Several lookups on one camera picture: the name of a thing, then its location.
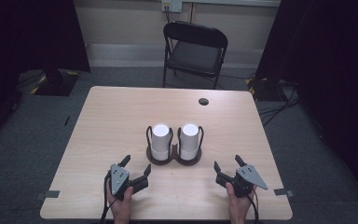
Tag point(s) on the white wall socket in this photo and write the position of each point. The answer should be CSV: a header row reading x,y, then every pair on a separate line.
x,y
172,5

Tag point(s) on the black stand base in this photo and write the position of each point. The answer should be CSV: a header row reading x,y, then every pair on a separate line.
x,y
57,82
262,88

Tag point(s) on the dark curtain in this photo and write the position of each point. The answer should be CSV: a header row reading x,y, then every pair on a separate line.
x,y
329,62
28,40

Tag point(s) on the person's left hand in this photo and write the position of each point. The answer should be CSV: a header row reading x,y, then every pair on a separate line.
x,y
121,207

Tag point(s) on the black folding chair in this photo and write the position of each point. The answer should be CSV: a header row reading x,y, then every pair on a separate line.
x,y
194,56

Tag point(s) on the person's right hand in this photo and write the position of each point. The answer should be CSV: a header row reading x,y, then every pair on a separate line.
x,y
239,205

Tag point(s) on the white paper cup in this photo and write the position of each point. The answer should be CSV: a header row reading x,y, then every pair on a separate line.
x,y
189,140
161,140

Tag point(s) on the dark double cup holder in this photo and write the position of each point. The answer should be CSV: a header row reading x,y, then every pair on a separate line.
x,y
174,159

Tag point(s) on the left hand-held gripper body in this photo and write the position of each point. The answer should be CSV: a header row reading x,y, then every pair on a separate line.
x,y
119,180

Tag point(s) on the black round table grommet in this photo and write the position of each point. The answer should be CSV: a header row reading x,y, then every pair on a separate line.
x,y
203,101

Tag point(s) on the grey tape strip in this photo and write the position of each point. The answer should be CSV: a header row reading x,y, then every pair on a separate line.
x,y
48,194
284,192

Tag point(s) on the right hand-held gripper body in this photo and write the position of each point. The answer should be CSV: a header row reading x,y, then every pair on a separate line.
x,y
248,175

